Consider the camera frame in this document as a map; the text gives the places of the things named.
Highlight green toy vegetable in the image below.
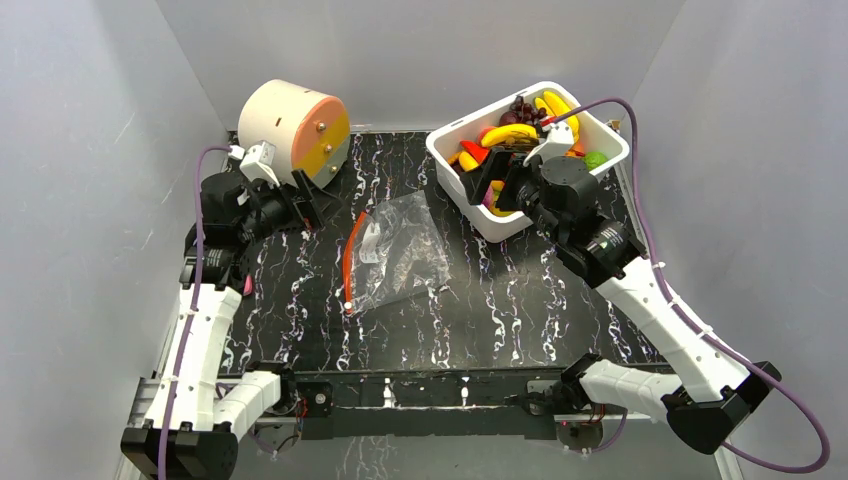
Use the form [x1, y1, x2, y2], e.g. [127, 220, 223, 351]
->
[583, 151, 608, 171]

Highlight dark purple toy grapes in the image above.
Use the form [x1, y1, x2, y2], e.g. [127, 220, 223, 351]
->
[498, 95, 551, 126]

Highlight white plastic food bin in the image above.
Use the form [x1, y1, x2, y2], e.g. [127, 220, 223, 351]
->
[426, 81, 630, 243]

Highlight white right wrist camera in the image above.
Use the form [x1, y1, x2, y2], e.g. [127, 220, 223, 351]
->
[523, 118, 576, 167]

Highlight cream cylinder orange yellow face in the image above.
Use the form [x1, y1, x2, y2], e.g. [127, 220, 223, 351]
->
[237, 79, 351, 188]

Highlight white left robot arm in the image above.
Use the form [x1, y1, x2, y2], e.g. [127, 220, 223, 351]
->
[120, 169, 341, 479]

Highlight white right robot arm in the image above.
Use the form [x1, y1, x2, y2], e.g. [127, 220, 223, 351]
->
[460, 148, 771, 454]

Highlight yellow toy banana centre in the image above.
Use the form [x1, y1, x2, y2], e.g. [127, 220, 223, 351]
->
[479, 123, 539, 148]

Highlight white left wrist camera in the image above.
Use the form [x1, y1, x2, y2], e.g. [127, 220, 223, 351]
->
[229, 140, 281, 187]

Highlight clear zip bag orange zipper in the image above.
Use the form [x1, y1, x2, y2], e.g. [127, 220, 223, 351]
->
[342, 190, 451, 314]

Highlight red toy chili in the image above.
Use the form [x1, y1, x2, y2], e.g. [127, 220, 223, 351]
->
[460, 140, 489, 164]

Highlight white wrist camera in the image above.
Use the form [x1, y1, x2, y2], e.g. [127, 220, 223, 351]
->
[523, 118, 576, 167]
[229, 140, 281, 187]

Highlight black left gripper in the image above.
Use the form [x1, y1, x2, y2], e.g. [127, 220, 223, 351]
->
[238, 170, 346, 246]

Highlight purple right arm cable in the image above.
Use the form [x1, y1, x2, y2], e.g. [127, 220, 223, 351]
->
[547, 97, 831, 476]

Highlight yellow toy banana left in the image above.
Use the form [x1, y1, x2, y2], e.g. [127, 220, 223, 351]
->
[456, 151, 480, 172]

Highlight pink tag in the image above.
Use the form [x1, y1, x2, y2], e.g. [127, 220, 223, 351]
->
[243, 276, 254, 296]

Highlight yellow toy banana bunch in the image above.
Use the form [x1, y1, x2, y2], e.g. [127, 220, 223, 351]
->
[534, 91, 580, 143]

